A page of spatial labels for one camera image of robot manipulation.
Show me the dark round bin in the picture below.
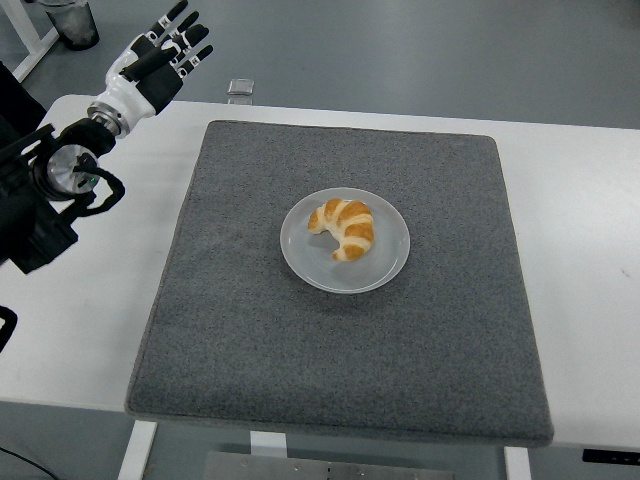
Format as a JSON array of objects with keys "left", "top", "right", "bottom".
[{"left": 42, "top": 0, "right": 100, "bottom": 51}]

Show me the pale grey round plate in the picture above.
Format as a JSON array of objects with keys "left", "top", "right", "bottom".
[{"left": 279, "top": 186, "right": 412, "bottom": 295}]

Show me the white table leg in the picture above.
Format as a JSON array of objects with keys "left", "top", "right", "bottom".
[
  {"left": 503, "top": 444, "right": 532, "bottom": 480},
  {"left": 117, "top": 418, "right": 159, "bottom": 480}
]

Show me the thin black floor cable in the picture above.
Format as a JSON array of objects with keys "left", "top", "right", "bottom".
[{"left": 0, "top": 445, "right": 46, "bottom": 474}]

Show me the white table centre bracket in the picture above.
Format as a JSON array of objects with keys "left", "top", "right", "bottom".
[{"left": 249, "top": 429, "right": 288, "bottom": 457}]

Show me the golden croissant bread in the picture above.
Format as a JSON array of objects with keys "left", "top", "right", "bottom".
[{"left": 307, "top": 197, "right": 375, "bottom": 263}]

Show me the grey felt mat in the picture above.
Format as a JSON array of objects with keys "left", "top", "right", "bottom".
[{"left": 124, "top": 119, "right": 556, "bottom": 448}]

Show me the white furniture frame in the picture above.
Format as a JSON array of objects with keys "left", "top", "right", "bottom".
[{"left": 0, "top": 0, "right": 60, "bottom": 84}]

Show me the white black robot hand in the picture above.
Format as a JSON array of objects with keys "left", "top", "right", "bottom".
[{"left": 99, "top": 0, "right": 214, "bottom": 122}]

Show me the black table control panel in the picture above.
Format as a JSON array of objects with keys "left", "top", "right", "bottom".
[{"left": 581, "top": 448, "right": 640, "bottom": 464}]

